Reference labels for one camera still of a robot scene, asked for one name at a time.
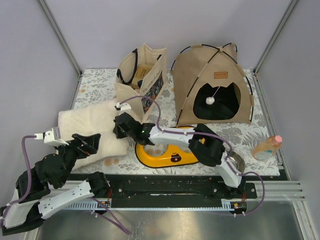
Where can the white pompom toy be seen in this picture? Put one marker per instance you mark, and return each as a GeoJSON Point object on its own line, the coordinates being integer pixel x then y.
{"type": "Point", "coordinates": [211, 100]}

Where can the white slotted cable duct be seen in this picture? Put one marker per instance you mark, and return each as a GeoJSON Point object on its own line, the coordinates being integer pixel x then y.
{"type": "Point", "coordinates": [155, 203]}

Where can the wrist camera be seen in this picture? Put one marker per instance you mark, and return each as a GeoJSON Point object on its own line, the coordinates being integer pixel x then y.
{"type": "Point", "coordinates": [123, 108]}
{"type": "Point", "coordinates": [51, 137]}

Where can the yellow double bowl stand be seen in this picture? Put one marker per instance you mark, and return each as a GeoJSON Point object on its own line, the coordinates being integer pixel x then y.
{"type": "Point", "coordinates": [174, 138]}

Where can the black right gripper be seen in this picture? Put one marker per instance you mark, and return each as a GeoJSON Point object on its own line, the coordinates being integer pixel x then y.
{"type": "Point", "coordinates": [116, 131]}

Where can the pink capped bottle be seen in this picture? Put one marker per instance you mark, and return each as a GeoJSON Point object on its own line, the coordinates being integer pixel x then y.
{"type": "Point", "coordinates": [268, 148]}

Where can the black tent pole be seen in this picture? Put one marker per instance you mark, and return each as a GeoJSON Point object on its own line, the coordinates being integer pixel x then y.
{"type": "Point", "coordinates": [230, 50]}
{"type": "Point", "coordinates": [197, 62]}

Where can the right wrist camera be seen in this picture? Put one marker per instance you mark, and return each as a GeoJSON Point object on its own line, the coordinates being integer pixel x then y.
{"type": "Point", "coordinates": [123, 108]}

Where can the white fluffy cushion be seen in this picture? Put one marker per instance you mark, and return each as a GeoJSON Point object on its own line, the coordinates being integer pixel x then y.
{"type": "Point", "coordinates": [93, 119]}

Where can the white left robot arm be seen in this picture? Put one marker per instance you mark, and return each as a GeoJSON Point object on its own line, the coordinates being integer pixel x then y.
{"type": "Point", "coordinates": [31, 203]}

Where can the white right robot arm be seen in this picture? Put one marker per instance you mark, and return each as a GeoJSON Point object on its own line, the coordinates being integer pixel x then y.
{"type": "Point", "coordinates": [163, 147]}

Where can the brown cardboard box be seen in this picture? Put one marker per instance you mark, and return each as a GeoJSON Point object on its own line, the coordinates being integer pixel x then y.
{"type": "Point", "coordinates": [141, 72]}

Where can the stainless steel pet bowl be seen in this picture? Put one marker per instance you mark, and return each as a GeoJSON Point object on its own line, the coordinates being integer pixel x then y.
{"type": "Point", "coordinates": [237, 160]}

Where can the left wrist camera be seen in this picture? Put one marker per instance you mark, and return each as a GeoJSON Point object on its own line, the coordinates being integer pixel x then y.
{"type": "Point", "coordinates": [51, 137]}

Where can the cream canvas tote bag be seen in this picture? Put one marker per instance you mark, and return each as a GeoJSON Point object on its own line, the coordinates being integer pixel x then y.
{"type": "Point", "coordinates": [154, 83]}

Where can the floral table mat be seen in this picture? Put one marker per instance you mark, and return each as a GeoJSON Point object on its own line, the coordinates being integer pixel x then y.
{"type": "Point", "coordinates": [98, 85]}

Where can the beige pet tent fabric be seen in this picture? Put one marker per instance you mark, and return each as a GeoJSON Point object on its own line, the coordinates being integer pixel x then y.
{"type": "Point", "coordinates": [212, 82]}

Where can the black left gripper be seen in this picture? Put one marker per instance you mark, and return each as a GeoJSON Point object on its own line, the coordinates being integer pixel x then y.
{"type": "Point", "coordinates": [92, 141]}

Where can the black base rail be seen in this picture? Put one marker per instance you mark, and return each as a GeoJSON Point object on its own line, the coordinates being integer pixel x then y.
{"type": "Point", "coordinates": [140, 187]}

